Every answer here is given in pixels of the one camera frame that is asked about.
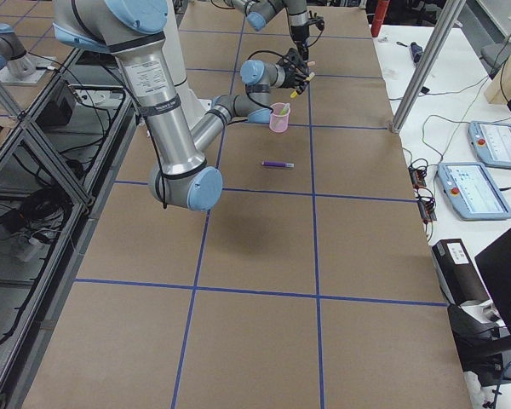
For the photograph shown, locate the far blue teach pendant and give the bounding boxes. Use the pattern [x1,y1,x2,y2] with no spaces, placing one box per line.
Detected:
[468,121,511,170]

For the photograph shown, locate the black box with label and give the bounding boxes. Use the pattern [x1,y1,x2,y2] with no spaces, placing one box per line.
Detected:
[432,239,490,307]

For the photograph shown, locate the near blue teach pendant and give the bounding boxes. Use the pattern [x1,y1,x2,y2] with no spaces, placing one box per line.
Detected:
[437,162,511,222]

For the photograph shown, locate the yellow marker pen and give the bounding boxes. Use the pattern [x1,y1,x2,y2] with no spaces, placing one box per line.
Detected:
[290,72,315,99]

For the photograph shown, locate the blue teach pendant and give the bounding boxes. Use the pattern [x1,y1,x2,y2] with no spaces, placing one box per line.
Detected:
[437,162,511,222]
[468,121,511,170]

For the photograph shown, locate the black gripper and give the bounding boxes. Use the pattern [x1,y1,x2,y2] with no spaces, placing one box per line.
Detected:
[291,25,310,58]
[278,48,309,89]

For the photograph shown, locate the green marker pen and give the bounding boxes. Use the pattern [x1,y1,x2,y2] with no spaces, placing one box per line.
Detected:
[280,103,290,115]

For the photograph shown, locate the pink mesh pen holder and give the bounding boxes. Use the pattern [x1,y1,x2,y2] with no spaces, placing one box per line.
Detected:
[269,102,290,133]

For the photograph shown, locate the red bottle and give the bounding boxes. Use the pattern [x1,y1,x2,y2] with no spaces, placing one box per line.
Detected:
[370,0,389,37]

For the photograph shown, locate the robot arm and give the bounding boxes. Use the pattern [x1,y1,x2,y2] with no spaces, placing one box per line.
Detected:
[54,1,313,211]
[224,0,310,61]

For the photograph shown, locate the aluminium frame post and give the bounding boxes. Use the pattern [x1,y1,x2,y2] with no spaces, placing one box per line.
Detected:
[389,0,466,134]

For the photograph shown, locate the purple marker pen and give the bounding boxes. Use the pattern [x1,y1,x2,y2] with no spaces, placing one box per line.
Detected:
[261,161,295,169]

